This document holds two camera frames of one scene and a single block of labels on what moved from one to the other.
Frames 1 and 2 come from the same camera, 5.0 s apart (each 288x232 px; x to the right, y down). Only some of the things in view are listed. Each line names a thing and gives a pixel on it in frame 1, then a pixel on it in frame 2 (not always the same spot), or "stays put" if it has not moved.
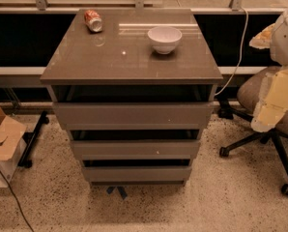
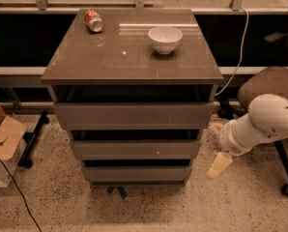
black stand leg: [29, 138] stays put
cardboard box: [7, 143] stays put
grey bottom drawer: [137, 173] stays put
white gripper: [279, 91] → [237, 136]
